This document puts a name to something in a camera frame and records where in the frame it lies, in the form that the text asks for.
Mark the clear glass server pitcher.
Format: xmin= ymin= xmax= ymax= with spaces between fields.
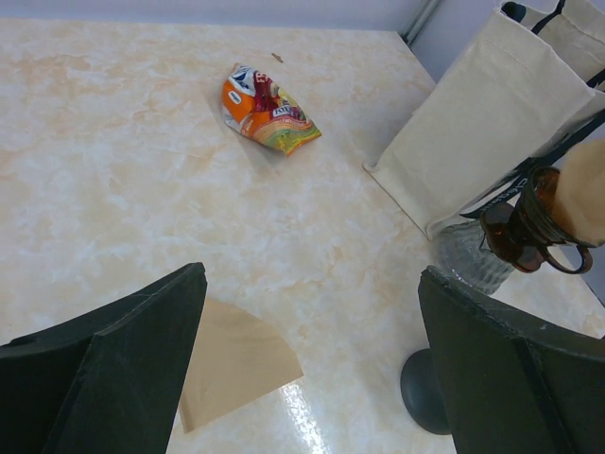
xmin=432 ymin=220 xmax=514 ymax=295

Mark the cream canvas tote bag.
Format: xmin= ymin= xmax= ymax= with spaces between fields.
xmin=369 ymin=1 xmax=604 ymax=237

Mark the brown paper coffee filter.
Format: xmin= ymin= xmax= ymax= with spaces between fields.
xmin=180 ymin=299 xmax=303 ymax=433
xmin=551 ymin=139 xmax=605 ymax=246

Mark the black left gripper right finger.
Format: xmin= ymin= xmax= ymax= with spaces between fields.
xmin=418 ymin=266 xmax=604 ymax=453

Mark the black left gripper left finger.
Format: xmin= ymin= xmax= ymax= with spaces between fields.
xmin=1 ymin=263 xmax=207 ymax=453

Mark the amber plastic coffee dripper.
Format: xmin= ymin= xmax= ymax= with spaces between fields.
xmin=479 ymin=166 xmax=594 ymax=275

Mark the colourful snack packet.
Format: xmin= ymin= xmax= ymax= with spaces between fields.
xmin=221 ymin=63 xmax=321 ymax=156

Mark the right aluminium frame post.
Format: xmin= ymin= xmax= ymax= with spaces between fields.
xmin=400 ymin=0 xmax=442 ymax=46

